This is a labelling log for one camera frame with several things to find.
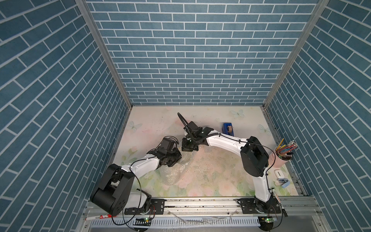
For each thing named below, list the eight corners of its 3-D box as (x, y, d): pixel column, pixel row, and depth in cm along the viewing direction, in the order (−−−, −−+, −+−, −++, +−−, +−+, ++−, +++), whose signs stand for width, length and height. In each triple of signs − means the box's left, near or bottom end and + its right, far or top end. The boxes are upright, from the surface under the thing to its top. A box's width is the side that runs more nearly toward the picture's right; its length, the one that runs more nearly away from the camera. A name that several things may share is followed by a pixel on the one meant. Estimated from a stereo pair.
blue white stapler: (280, 187, 83) (282, 186, 81) (277, 179, 86) (279, 178, 84) (289, 187, 83) (291, 186, 81) (286, 179, 86) (288, 178, 84)
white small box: (276, 178, 86) (278, 177, 84) (273, 170, 89) (275, 169, 87) (282, 178, 86) (284, 177, 84) (279, 170, 89) (281, 169, 87)
